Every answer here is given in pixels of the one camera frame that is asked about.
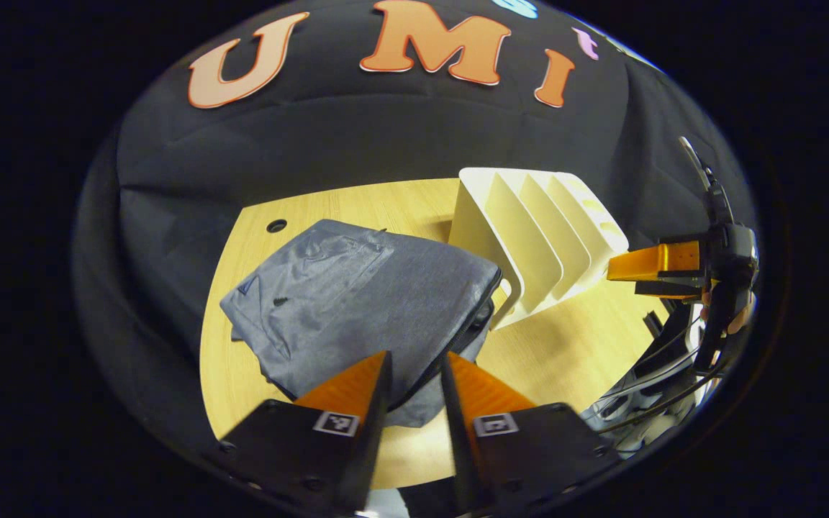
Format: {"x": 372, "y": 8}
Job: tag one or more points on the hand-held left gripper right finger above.
{"x": 461, "y": 446}

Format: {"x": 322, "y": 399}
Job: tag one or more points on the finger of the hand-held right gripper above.
{"x": 673, "y": 289}
{"x": 659, "y": 262}

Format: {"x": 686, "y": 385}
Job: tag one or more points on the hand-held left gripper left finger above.
{"x": 375, "y": 424}

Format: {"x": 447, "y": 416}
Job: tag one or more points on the grey schoolbag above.
{"x": 357, "y": 302}

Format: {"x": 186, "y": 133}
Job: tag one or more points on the white bookshelf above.
{"x": 501, "y": 237}

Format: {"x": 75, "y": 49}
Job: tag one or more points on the black backdrop cloth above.
{"x": 314, "y": 151}

